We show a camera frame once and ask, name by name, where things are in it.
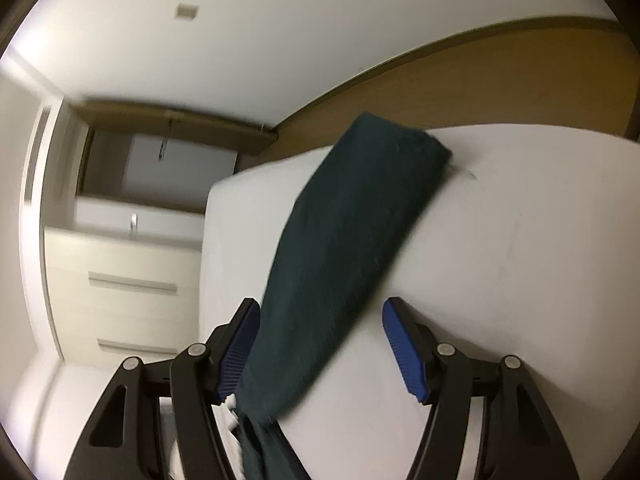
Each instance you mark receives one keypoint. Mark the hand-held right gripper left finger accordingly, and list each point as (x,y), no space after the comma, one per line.
(241,355)

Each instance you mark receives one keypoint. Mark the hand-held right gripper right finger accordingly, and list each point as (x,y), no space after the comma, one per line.
(405,355)

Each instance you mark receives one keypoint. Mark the dark green fleece garment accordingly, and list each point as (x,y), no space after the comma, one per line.
(340,240)

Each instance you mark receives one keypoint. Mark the white cloth piece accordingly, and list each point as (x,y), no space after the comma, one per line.
(230,410)

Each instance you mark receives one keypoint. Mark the cream wardrobe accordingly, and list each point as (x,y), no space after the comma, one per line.
(125,260)

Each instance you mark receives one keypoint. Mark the white bed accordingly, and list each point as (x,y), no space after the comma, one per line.
(525,260)

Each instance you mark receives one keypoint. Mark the white door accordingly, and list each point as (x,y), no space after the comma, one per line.
(165,180)

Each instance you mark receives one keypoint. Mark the wooden wall panel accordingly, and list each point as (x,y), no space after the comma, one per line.
(450,90)

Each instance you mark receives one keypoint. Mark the beige wall switch plate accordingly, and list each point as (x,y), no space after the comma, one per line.
(187,11)

